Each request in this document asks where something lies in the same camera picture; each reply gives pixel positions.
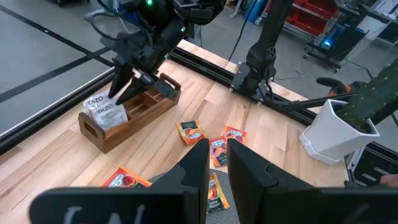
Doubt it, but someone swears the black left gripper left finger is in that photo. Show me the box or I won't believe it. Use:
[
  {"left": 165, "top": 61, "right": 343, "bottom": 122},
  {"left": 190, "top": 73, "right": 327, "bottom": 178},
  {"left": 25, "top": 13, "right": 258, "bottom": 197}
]
[{"left": 29, "top": 138, "right": 211, "bottom": 224}]

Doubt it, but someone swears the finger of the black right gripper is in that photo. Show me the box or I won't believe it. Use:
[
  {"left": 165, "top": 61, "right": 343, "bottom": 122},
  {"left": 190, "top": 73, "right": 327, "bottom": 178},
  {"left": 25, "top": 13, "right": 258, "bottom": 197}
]
[
  {"left": 108, "top": 58, "right": 135, "bottom": 99},
  {"left": 115, "top": 76, "right": 156, "bottom": 106}
]

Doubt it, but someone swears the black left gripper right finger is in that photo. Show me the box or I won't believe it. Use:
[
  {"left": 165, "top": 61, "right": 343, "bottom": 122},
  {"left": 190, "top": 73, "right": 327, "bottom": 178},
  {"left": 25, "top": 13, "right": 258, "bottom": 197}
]
[{"left": 226, "top": 138, "right": 398, "bottom": 224}]

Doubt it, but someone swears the orange mango tea packet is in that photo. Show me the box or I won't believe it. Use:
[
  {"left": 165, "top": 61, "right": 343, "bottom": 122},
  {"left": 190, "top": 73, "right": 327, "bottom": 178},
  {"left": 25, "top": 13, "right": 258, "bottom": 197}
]
[{"left": 207, "top": 172, "right": 231, "bottom": 213}]

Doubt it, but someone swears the red tea packet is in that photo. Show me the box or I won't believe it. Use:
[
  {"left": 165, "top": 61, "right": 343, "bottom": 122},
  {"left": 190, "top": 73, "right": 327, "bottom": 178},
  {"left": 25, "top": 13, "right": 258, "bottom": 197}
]
[{"left": 102, "top": 166, "right": 152, "bottom": 189}]

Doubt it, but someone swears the wooden tea organizer box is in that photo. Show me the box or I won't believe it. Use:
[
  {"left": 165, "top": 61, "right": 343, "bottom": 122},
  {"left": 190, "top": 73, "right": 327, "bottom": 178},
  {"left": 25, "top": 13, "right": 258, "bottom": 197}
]
[{"left": 77, "top": 73, "right": 182, "bottom": 154}]

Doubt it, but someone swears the white angular plant pot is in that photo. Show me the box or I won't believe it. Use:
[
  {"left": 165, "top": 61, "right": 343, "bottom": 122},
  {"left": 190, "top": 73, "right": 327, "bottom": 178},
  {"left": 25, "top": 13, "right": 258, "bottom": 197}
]
[{"left": 298, "top": 99, "right": 381, "bottom": 166}]

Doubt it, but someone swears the blue barrel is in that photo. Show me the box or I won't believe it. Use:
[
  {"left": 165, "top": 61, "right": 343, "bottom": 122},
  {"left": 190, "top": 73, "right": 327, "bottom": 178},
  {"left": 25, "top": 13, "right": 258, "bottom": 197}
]
[{"left": 244, "top": 0, "right": 266, "bottom": 23}]

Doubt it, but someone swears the person's hand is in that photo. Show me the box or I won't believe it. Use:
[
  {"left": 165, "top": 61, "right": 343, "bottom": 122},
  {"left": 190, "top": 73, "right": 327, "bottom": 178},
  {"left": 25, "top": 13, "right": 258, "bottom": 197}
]
[{"left": 379, "top": 174, "right": 398, "bottom": 188}]

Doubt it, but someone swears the green cactus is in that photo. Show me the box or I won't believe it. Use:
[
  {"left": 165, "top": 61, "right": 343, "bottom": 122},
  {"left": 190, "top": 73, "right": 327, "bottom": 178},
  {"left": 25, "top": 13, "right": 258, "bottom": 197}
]
[{"left": 337, "top": 58, "right": 398, "bottom": 130}]

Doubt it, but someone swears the metal shelf rack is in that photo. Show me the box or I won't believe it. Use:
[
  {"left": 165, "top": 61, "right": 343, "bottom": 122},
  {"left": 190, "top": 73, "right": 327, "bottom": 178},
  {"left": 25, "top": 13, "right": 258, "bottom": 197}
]
[{"left": 266, "top": 0, "right": 341, "bottom": 40}]

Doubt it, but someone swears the red storage bin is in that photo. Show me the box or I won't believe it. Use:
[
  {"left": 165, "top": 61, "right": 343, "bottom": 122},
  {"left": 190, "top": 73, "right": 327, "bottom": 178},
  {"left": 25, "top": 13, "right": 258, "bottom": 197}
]
[
  {"left": 303, "top": 0, "right": 340, "bottom": 18},
  {"left": 284, "top": 7, "right": 332, "bottom": 37}
]

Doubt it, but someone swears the black equipment cart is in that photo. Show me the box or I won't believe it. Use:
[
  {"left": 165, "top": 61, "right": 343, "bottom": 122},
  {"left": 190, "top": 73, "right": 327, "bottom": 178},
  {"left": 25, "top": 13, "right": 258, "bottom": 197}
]
[{"left": 303, "top": 0, "right": 371, "bottom": 74}]

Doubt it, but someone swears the black table frame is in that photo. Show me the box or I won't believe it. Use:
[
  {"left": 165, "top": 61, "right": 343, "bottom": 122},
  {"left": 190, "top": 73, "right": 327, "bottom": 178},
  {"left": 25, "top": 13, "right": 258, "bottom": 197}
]
[{"left": 0, "top": 46, "right": 398, "bottom": 187}]

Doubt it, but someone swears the black handled tool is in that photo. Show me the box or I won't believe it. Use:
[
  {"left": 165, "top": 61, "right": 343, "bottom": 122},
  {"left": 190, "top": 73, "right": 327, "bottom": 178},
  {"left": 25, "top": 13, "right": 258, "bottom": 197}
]
[{"left": 316, "top": 77, "right": 368, "bottom": 98}]

